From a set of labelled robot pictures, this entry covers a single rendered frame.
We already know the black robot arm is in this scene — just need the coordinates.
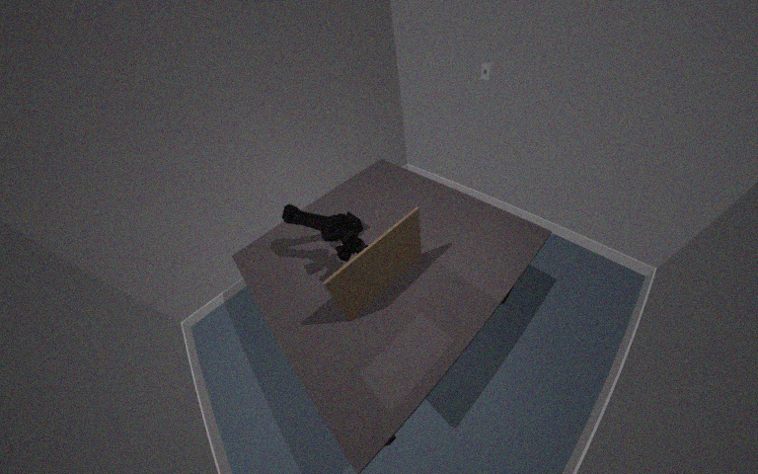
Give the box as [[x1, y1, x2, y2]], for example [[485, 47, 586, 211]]
[[282, 204, 355, 262]]

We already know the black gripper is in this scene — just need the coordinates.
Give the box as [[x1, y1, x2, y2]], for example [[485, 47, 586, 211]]
[[341, 230, 367, 254]]

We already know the tan flat board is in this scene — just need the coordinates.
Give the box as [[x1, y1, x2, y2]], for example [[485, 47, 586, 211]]
[[323, 207, 421, 322]]

